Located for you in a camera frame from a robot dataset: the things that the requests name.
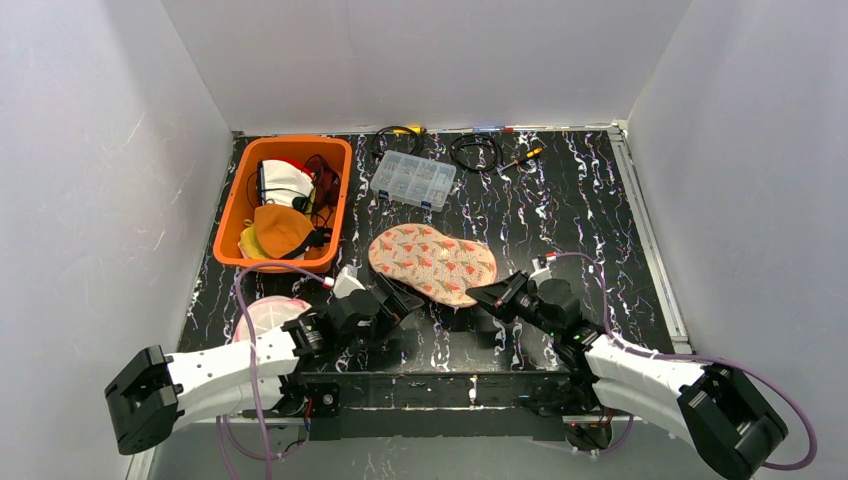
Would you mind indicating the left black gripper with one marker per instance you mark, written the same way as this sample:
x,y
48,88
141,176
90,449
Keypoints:
x,y
389,302

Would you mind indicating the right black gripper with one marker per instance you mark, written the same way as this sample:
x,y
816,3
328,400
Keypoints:
x,y
514,294

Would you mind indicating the floral pink fabric pouch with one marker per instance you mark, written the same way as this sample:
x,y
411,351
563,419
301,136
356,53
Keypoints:
x,y
434,264

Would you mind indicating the white mesh laundry bag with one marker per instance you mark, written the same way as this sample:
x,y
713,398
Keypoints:
x,y
273,311

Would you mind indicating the orange bra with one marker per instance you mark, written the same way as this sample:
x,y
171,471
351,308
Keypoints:
x,y
287,234

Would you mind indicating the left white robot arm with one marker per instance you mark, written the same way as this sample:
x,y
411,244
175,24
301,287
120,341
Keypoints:
x,y
156,393

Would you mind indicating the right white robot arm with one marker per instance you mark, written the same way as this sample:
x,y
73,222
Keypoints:
x,y
573,347

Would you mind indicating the dark maroon bra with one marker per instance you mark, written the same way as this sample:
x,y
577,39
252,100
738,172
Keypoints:
x,y
323,199

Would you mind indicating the yellow bra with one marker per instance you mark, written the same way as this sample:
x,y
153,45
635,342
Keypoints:
x,y
249,245

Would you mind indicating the clear plastic screw box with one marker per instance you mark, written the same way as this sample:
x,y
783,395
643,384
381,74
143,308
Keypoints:
x,y
413,180

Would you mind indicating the red garment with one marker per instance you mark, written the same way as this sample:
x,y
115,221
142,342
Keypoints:
x,y
302,167

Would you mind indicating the orange plastic bin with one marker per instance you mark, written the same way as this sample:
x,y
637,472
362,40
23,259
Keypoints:
x,y
286,204

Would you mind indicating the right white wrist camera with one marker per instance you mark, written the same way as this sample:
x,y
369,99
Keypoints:
x,y
542,269

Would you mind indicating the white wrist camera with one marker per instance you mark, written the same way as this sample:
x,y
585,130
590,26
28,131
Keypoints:
x,y
542,269
344,283

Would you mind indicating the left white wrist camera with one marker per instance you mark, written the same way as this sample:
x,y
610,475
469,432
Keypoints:
x,y
344,283

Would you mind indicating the yellow handled screwdriver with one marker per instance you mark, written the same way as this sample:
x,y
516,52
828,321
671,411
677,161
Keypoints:
x,y
517,160

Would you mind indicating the aluminium right rail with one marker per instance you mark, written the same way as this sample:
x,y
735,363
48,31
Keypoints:
x,y
646,218

